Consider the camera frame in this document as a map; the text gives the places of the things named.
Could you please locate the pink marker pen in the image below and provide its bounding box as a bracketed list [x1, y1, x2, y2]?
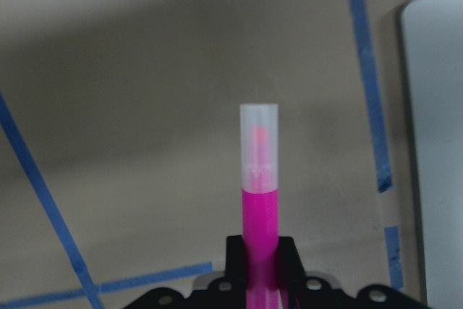
[240, 103, 279, 308]

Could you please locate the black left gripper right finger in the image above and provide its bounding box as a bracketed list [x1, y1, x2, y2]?
[277, 237, 305, 280]

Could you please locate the grey closed laptop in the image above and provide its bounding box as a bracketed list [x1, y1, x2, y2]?
[401, 0, 462, 308]

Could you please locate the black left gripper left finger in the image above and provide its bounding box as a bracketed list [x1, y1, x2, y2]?
[225, 235, 247, 282]

